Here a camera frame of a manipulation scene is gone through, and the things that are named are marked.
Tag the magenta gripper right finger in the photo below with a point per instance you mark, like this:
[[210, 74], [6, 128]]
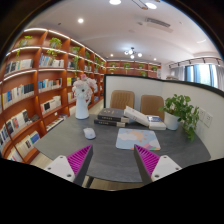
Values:
[[153, 167]]

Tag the ceiling chandelier lamp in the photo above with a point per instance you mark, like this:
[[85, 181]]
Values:
[[132, 53]]

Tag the tan chair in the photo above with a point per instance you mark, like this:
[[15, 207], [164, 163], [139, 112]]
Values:
[[120, 99], [150, 105]]

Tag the right tan chair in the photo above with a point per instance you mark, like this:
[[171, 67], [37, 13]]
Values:
[[150, 105]]

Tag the dark top stacked book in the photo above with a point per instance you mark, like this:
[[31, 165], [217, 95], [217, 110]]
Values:
[[112, 114]]

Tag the white wall socket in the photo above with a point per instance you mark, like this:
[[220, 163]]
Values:
[[205, 117]]

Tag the dark bottom stacked book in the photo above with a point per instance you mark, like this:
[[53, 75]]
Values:
[[109, 123]]

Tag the dark stacked book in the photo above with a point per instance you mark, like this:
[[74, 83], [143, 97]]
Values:
[[112, 114], [109, 123]]

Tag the green plant in white pot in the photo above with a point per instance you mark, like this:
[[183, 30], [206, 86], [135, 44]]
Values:
[[179, 106]]

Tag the left tan chair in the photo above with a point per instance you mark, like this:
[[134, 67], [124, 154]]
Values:
[[120, 99]]

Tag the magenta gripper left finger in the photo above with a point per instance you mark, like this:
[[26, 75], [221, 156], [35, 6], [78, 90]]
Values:
[[73, 167]]

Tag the white partition wall panel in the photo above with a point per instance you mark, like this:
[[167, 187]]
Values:
[[209, 98]]

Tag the white book with blue cover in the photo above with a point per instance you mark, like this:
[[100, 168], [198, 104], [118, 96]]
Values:
[[156, 123]]

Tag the white computer mouse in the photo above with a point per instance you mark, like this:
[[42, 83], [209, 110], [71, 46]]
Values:
[[89, 133]]

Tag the white vase with flowers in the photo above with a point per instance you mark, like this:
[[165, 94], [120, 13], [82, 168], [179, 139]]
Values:
[[83, 90]]

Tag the orange wooden bookshelf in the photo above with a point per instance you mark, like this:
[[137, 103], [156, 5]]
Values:
[[36, 80]]

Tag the white leaning book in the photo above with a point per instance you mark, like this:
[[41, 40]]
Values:
[[136, 116]]

